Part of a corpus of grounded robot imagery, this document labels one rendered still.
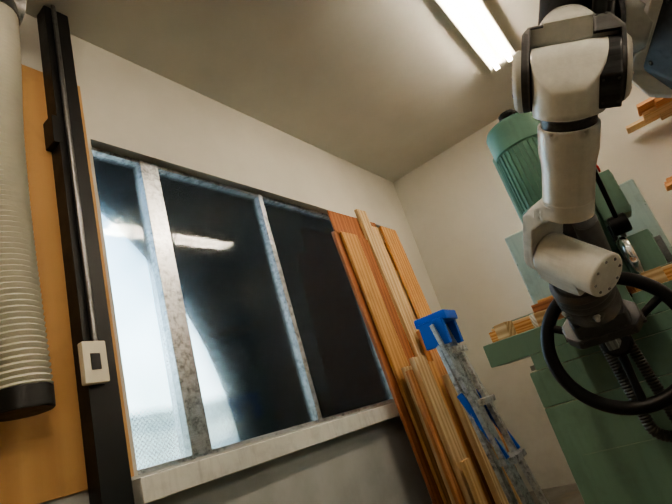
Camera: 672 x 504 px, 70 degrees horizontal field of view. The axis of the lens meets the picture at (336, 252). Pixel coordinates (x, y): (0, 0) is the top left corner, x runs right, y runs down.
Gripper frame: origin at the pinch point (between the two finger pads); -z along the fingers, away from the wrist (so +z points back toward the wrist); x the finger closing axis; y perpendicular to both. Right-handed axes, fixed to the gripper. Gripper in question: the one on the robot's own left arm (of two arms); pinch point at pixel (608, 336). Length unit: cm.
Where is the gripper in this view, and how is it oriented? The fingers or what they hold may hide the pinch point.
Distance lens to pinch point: 96.7
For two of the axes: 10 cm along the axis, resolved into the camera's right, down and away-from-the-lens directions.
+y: 0.2, -7.0, 7.1
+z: -5.8, -5.9, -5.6
